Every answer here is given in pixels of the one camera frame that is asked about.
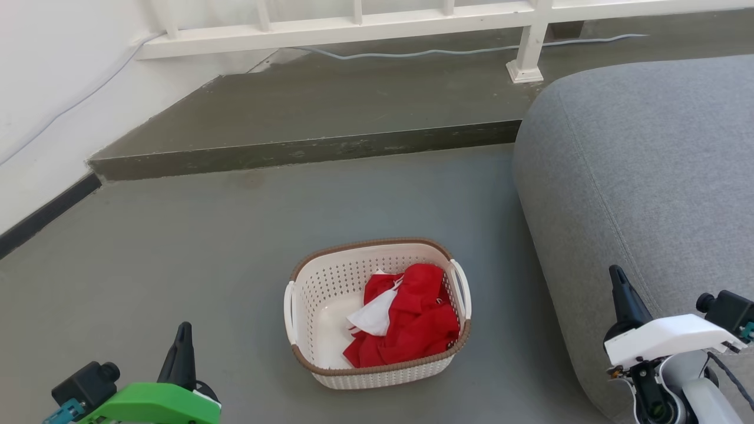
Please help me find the black baseboard strip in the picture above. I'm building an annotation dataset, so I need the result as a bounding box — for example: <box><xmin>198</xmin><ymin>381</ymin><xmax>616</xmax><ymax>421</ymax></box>
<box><xmin>0</xmin><ymin>173</ymin><xmax>102</xmax><ymax>260</ymax></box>

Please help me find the white wall cable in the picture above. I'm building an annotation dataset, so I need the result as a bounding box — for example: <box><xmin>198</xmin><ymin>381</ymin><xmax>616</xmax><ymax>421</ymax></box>
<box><xmin>0</xmin><ymin>32</ymin><xmax>166</xmax><ymax>165</ymax></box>

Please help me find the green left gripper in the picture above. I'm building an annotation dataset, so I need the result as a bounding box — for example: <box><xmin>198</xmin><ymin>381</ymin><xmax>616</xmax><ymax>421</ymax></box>
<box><xmin>75</xmin><ymin>322</ymin><xmax>222</xmax><ymax>424</ymax></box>

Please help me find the white brown-rimmed laundry basket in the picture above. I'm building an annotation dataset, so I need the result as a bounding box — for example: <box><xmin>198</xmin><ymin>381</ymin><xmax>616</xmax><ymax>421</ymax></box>
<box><xmin>283</xmin><ymin>237</ymin><xmax>472</xmax><ymax>390</ymax></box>

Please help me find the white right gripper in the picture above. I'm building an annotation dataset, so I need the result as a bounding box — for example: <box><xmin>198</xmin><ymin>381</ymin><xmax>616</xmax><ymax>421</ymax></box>
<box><xmin>603</xmin><ymin>264</ymin><xmax>748</xmax><ymax>369</ymax></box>

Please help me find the grey floor cable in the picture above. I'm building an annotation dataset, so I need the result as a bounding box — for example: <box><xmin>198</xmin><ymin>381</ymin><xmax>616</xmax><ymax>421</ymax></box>
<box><xmin>292</xmin><ymin>34</ymin><xmax>649</xmax><ymax>61</ymax></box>

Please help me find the grey fabric sofa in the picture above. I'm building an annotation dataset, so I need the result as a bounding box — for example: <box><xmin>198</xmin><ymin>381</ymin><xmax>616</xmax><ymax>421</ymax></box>
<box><xmin>512</xmin><ymin>55</ymin><xmax>754</xmax><ymax>422</ymax></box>

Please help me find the red garment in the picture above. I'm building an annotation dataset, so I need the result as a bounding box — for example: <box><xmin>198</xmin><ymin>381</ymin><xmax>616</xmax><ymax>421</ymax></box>
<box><xmin>343</xmin><ymin>263</ymin><xmax>461</xmax><ymax>369</ymax></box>

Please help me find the white garment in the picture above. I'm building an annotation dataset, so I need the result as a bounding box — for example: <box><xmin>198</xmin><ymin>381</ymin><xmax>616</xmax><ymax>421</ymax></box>
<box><xmin>347</xmin><ymin>271</ymin><xmax>404</xmax><ymax>337</ymax></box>

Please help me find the white wooden railing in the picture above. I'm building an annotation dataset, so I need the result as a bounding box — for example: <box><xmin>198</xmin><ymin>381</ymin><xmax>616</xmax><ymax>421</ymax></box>
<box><xmin>135</xmin><ymin>0</ymin><xmax>754</xmax><ymax>84</ymax></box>

